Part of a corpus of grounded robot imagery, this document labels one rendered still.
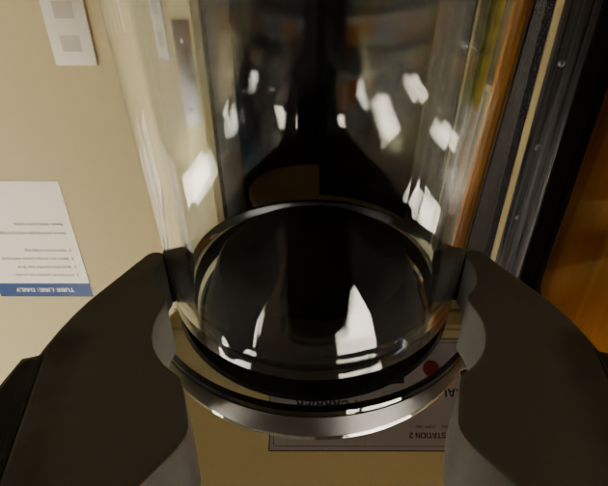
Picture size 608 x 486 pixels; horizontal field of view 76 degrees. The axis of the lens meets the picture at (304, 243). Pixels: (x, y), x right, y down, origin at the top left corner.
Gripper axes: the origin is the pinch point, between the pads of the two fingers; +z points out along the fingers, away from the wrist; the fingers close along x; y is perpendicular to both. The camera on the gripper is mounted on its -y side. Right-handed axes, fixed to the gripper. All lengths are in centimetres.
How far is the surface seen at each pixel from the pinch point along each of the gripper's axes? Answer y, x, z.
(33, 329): 56, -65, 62
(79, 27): -7, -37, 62
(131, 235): 31, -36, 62
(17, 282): 43, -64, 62
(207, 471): 25.5, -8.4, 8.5
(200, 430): 23.4, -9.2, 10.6
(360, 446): 24.3, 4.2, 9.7
